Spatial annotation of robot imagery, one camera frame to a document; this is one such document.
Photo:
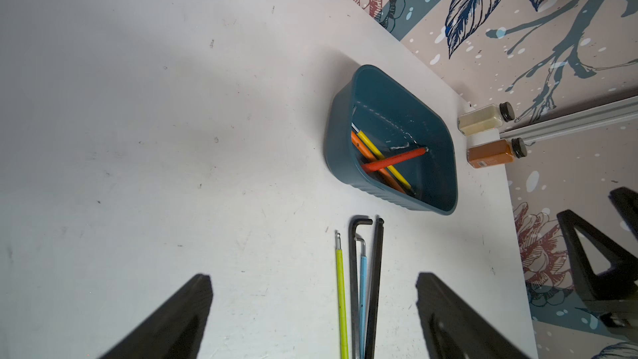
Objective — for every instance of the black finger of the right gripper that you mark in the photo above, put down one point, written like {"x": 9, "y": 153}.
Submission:
{"x": 604, "y": 273}
{"x": 625, "y": 202}

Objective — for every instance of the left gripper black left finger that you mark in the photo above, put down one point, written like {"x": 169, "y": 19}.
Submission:
{"x": 175, "y": 329}

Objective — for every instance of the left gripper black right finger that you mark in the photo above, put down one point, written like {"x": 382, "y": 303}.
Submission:
{"x": 452, "y": 329}

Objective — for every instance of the long black hex key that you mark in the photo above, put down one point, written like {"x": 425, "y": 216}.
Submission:
{"x": 374, "y": 293}

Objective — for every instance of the light blue sleeved hex key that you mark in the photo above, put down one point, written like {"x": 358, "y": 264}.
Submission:
{"x": 362, "y": 294}

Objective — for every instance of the red sleeved hex key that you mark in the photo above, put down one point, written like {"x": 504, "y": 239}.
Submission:
{"x": 391, "y": 161}

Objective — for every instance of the green sleeved hex key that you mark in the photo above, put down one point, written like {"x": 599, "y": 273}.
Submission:
{"x": 341, "y": 298}

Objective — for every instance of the teal plastic storage box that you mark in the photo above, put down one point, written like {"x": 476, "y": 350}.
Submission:
{"x": 395, "y": 121}

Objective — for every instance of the brown spice jar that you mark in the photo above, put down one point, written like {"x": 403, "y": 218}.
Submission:
{"x": 496, "y": 153}

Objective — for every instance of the pale spice jar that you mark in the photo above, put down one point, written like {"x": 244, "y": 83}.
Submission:
{"x": 487, "y": 118}

